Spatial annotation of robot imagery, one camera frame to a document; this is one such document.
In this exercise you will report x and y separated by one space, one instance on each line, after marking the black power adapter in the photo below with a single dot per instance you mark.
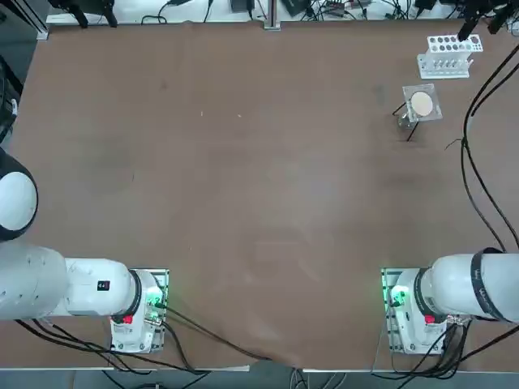
242 5
425 4

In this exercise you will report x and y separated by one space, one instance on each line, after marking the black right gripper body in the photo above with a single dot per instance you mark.
486 5

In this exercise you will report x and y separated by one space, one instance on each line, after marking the flat power adapter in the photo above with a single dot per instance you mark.
298 7

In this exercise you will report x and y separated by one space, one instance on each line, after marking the upright camera post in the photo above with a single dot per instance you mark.
272 14

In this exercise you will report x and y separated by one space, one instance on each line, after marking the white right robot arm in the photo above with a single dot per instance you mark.
454 283

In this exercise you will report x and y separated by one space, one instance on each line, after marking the red black device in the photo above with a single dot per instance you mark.
334 4

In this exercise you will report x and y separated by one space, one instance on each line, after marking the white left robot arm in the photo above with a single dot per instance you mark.
40 283

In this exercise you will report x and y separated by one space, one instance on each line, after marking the white test tube rack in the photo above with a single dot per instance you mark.
446 71

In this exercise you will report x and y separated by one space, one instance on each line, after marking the aluminium frame bracket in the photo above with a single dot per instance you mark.
42 34

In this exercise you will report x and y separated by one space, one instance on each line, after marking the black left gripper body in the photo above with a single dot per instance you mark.
81 4

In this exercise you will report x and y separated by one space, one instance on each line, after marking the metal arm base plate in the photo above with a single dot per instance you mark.
399 348
162 275

